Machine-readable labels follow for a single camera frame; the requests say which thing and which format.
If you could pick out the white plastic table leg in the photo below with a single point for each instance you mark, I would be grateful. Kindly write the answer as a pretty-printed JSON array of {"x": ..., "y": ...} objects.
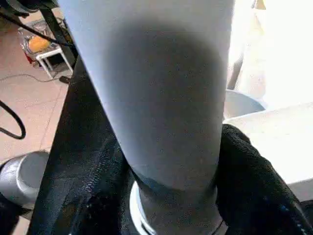
[{"x": 161, "y": 98}]

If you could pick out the small white stool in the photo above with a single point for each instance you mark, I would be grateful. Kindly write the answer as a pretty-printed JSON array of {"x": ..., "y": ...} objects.
[{"x": 51, "y": 56}]

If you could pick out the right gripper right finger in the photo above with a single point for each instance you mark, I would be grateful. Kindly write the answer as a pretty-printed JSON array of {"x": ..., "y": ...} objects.
[{"x": 254, "y": 186}]

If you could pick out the orange item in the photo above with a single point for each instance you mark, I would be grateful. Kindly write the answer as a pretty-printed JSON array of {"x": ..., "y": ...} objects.
[{"x": 38, "y": 43}]

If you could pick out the black metal frame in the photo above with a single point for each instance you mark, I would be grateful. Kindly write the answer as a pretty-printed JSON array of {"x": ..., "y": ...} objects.
[{"x": 54, "y": 27}]

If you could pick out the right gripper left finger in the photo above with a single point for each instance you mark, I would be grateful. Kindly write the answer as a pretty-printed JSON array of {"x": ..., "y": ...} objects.
[{"x": 93, "y": 196}]

